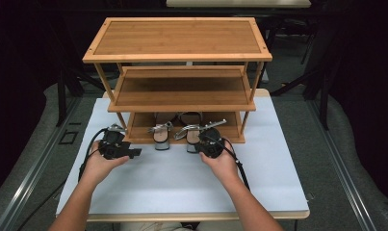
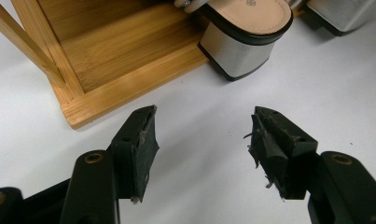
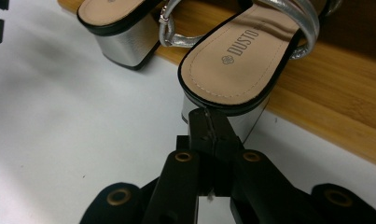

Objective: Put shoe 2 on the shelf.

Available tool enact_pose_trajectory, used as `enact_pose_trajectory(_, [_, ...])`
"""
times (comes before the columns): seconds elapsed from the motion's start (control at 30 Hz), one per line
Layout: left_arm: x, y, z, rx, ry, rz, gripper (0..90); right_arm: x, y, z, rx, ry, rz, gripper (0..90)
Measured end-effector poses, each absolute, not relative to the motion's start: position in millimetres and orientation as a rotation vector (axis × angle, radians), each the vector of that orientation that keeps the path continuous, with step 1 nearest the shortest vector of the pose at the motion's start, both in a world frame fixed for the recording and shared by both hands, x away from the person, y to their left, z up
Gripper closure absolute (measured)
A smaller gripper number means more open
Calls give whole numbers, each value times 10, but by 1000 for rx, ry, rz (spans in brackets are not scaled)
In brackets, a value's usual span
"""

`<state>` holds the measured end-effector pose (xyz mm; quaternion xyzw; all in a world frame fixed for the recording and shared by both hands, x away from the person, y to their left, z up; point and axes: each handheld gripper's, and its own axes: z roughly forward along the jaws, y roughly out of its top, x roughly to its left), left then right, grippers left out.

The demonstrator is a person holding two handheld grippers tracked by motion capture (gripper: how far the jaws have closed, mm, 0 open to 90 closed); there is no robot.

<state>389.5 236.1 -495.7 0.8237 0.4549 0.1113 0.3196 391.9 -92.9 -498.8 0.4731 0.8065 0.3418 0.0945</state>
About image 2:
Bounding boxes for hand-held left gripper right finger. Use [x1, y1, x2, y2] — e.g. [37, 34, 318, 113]
[246, 105, 319, 202]

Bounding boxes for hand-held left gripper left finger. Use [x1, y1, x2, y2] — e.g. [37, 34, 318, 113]
[108, 105, 160, 204]

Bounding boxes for wooden three-tier shoe rack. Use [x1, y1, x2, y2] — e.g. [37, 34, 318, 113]
[0, 0, 306, 131]

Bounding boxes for black sandal silver heel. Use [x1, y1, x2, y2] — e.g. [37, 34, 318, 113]
[173, 0, 294, 83]
[301, 0, 376, 37]

